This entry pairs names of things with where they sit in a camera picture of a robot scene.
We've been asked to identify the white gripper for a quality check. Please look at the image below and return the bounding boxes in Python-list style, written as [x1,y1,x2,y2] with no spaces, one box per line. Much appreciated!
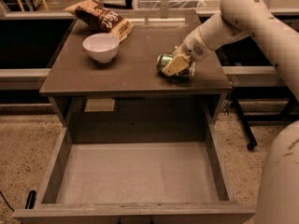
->
[162,28,212,77]

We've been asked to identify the green soda can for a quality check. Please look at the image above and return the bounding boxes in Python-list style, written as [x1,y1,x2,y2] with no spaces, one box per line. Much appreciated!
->
[156,53,195,80]

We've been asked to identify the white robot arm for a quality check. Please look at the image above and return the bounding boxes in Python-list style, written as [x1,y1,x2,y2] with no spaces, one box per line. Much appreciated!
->
[163,0,299,224]

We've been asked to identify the grey drawer cabinet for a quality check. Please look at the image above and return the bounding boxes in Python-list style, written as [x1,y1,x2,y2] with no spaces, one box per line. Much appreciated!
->
[40,10,231,144]

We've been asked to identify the open grey top drawer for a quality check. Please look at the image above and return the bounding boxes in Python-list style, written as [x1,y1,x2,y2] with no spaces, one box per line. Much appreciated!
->
[13,96,255,224]

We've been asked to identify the white ceramic bowl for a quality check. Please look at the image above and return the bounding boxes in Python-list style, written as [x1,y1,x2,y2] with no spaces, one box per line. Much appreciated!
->
[82,33,120,63]

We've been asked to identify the brown chip bag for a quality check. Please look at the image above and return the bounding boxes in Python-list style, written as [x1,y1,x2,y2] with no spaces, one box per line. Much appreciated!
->
[65,0,133,41]

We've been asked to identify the black table leg with caster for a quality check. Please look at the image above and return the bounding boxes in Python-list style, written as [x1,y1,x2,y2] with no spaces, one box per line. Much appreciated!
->
[232,98,257,151]

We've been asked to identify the wire mesh basket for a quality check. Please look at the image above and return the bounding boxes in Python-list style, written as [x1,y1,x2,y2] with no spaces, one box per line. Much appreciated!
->
[133,0,206,9]

